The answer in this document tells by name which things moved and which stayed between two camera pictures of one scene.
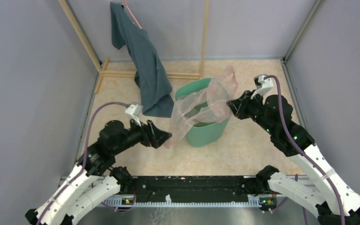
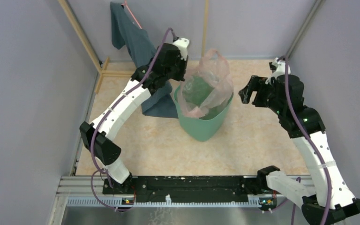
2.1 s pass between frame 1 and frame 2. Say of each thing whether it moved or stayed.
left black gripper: moved
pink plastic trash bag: moved
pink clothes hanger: stayed
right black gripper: moved
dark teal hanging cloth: stayed
